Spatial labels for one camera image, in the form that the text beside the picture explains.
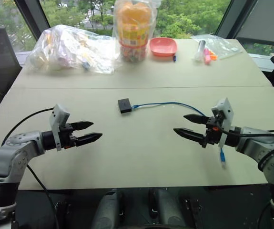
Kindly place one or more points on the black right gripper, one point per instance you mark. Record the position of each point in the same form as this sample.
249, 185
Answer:
213, 136

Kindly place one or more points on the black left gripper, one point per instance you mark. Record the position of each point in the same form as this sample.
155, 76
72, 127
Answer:
66, 137

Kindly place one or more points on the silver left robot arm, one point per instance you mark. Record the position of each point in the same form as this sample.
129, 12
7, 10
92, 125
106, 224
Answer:
15, 152

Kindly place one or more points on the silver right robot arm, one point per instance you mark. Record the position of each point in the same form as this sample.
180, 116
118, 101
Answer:
253, 140

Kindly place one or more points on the small black adapter box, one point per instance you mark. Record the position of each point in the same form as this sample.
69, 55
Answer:
124, 105

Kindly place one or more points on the pink highlighter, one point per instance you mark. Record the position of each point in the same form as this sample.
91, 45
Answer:
207, 57

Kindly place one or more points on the blue pen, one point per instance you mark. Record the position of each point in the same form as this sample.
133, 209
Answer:
175, 58

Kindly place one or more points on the orange marker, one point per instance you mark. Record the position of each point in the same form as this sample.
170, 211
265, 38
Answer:
213, 55

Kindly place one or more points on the clear plastic tube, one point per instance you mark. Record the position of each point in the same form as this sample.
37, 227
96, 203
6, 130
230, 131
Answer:
199, 50

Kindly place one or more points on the grey rounded robot leg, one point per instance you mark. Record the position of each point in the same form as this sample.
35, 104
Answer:
167, 207
108, 210

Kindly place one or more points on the clear zip bag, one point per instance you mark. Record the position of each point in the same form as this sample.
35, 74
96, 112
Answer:
222, 46

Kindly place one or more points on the pink plastic bowl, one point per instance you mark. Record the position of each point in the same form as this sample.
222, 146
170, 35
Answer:
163, 46

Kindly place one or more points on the crumpled clear plastic bag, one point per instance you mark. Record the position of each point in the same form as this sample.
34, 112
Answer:
63, 47

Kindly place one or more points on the candy jar with orange lid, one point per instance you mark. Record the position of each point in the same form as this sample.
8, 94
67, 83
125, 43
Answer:
134, 28

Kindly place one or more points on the tall clear plastic bag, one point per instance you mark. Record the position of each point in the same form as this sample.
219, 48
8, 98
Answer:
154, 14

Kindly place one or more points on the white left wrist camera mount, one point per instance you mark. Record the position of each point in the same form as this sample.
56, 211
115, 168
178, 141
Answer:
58, 114

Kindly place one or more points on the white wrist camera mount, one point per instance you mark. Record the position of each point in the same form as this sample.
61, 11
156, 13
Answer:
58, 114
227, 112

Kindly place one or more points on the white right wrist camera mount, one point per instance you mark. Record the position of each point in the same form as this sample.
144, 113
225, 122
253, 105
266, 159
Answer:
227, 112

